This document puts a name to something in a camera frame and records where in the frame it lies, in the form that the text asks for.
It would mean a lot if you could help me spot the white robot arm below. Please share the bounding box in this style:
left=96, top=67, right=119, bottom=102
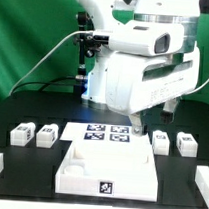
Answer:
left=77, top=0, right=209, bottom=136

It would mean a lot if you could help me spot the white obstacle block right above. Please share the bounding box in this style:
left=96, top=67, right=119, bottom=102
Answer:
left=195, top=165, right=209, bottom=209

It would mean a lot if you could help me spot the black cable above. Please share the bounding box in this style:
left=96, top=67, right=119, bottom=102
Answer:
left=12, top=72, right=86, bottom=99

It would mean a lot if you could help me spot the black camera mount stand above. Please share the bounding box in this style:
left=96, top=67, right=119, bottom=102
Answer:
left=73, top=11, right=99, bottom=101

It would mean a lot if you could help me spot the white square table top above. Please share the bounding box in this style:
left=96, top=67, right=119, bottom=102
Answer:
left=55, top=122, right=158, bottom=202

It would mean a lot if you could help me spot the white cable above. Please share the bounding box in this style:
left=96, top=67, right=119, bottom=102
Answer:
left=183, top=55, right=209, bottom=99
left=8, top=26, right=95, bottom=102

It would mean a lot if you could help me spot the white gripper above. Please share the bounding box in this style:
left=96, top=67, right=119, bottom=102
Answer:
left=105, top=48, right=200, bottom=136

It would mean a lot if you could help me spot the white cable right side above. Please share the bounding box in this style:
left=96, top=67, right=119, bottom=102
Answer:
left=183, top=55, right=209, bottom=99

